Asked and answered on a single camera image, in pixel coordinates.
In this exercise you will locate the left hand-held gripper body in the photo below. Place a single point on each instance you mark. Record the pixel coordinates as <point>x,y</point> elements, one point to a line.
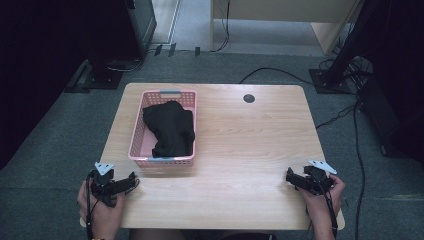
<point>101,186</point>

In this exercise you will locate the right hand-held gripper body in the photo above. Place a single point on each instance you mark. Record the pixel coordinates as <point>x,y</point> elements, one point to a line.
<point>318,180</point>

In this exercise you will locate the pink plastic basket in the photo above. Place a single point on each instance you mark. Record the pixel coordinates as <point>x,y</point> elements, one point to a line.
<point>143,146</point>

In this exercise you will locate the black cloth garment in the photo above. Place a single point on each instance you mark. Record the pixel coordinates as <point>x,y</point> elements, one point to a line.
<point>170,130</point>

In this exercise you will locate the person's right hand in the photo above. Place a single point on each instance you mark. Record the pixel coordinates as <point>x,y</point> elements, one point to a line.
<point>316,203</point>

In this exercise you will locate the person's left hand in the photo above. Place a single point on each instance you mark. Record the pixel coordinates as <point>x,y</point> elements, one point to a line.
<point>103,216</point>

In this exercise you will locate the dark round table grommet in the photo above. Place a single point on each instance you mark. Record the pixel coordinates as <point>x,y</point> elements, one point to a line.
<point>249,98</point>

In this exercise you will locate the black box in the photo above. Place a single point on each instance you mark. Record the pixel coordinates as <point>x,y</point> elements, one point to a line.
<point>390,120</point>

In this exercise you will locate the black stand with flat base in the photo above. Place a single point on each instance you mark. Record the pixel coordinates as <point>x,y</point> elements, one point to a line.
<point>100,78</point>

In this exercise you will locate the black slanted stand with base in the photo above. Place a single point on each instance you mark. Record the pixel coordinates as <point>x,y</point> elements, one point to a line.
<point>336,66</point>

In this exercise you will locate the grey cabinet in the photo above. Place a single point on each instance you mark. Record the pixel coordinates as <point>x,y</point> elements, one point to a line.
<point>143,23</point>

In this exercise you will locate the light wooden desk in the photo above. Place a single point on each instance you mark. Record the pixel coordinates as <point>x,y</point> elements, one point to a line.
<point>283,10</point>

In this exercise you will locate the small black floor bracket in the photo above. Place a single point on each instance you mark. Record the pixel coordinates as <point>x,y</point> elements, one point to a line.
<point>172,49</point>
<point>197,51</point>
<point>158,50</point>

